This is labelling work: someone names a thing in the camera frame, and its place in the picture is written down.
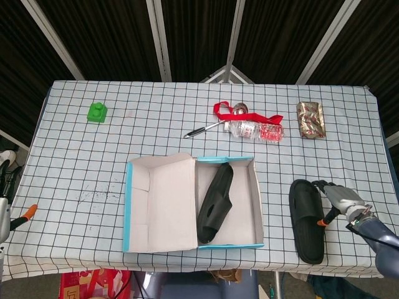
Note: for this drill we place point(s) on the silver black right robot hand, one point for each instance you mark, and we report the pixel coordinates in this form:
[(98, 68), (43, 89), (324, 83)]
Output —
[(343, 199)]

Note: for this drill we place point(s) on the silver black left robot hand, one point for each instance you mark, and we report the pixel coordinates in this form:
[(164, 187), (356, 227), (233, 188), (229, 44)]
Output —
[(3, 221)]

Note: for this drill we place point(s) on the black clog shoe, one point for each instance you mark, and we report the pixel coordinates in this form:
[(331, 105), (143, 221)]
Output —
[(307, 236), (215, 202)]

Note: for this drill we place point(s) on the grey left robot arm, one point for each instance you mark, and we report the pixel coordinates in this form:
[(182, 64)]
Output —
[(1, 261)]

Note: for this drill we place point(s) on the blue cardboard shoe box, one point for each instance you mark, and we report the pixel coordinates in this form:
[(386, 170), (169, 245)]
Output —
[(168, 202)]

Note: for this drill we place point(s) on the gold foil snack packet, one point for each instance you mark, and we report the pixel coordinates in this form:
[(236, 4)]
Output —
[(311, 120)]

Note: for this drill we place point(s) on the dark blue fabric bundle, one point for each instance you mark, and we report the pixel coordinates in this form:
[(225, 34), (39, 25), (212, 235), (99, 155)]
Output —
[(336, 288)]

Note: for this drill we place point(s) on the white blue checked tablecloth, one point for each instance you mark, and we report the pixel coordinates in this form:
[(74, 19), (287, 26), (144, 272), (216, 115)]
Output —
[(93, 174)]

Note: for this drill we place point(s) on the metal table leg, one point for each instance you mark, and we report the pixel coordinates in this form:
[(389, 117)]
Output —
[(277, 285)]

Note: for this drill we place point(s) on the red patterned bag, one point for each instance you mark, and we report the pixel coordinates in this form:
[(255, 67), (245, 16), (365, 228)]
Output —
[(93, 285)]

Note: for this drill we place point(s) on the clear plastic bottle red label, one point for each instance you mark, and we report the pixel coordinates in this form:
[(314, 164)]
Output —
[(249, 130)]

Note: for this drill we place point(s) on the red ribbon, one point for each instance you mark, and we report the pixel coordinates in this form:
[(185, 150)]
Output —
[(237, 116)]

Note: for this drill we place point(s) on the green toy building block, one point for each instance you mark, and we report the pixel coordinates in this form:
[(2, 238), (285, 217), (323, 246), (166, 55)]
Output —
[(96, 113)]

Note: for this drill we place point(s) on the metal triangular stand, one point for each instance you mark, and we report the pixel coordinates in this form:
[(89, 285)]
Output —
[(229, 74)]

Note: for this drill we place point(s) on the white frame bar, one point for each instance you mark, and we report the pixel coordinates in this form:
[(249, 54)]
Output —
[(14, 140), (393, 138)]

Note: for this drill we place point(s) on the white partition frame post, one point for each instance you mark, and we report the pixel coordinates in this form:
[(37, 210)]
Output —
[(53, 39), (324, 40), (234, 34), (159, 40)]

